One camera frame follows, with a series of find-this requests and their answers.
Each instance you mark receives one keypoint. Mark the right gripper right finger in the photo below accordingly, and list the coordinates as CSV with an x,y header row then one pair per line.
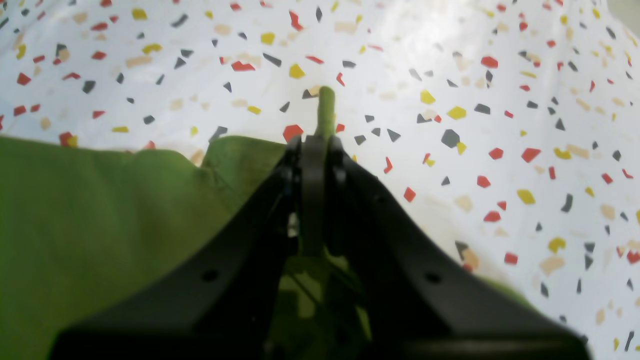
x,y
420,303

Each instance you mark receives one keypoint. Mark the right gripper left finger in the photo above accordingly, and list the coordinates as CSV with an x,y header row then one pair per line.
x,y
218,304

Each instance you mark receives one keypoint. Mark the green t-shirt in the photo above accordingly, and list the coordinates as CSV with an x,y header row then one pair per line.
x,y
84,230

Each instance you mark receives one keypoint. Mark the terrazzo patterned tablecloth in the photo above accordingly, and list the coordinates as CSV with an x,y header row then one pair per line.
x,y
507,129

